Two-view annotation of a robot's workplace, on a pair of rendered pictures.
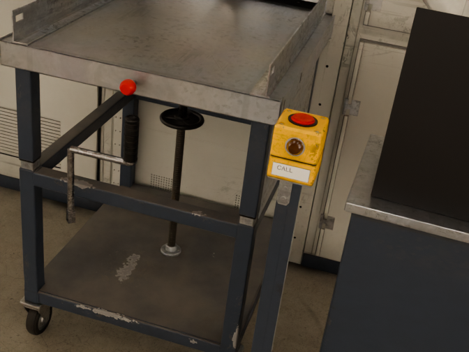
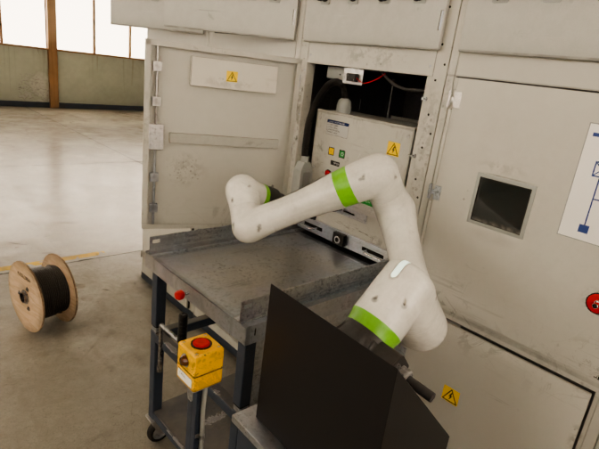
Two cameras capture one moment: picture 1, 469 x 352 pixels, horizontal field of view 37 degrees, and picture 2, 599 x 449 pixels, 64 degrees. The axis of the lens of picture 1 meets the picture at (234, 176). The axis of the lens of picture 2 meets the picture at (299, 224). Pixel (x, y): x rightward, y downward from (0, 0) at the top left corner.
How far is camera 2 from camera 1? 0.88 m
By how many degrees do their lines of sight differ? 32
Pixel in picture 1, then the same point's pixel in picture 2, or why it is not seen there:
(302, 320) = not seen: outside the picture
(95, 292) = (183, 426)
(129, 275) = (212, 423)
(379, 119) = (419, 367)
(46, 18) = (183, 244)
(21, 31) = (157, 249)
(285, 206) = (191, 402)
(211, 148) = not seen: hidden behind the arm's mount
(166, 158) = not seen: hidden behind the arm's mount
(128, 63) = (192, 280)
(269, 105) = (241, 329)
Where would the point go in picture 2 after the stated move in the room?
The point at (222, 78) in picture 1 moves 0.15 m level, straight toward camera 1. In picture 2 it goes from (233, 303) to (198, 322)
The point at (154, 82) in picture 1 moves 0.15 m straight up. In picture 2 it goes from (195, 296) to (198, 251)
